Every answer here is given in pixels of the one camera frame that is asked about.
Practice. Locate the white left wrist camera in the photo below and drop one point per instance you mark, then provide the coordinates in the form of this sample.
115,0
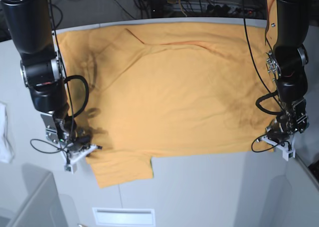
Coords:
285,146

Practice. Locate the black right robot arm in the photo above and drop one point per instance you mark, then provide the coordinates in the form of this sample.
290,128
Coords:
32,29

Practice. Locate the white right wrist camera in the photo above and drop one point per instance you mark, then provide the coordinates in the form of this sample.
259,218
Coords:
71,158

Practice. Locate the orange T-shirt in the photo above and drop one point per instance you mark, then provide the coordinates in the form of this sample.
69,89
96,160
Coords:
167,89

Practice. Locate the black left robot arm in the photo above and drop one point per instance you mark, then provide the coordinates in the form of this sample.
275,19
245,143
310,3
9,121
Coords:
286,30

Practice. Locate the white crumpled cloth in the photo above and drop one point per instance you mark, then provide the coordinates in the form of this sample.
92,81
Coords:
6,151

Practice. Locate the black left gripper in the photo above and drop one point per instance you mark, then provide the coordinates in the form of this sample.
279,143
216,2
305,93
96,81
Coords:
278,130

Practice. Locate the grey box right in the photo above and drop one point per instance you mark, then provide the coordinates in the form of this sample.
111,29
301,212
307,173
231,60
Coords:
294,197

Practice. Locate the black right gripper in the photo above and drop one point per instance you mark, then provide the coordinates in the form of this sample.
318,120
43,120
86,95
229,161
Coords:
77,141

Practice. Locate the grey box left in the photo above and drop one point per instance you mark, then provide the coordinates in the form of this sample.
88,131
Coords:
42,208

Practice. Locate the grey box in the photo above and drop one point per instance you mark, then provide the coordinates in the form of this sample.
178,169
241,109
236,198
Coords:
294,197
42,208

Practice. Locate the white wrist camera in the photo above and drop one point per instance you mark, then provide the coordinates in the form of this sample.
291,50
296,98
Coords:
71,158
285,146

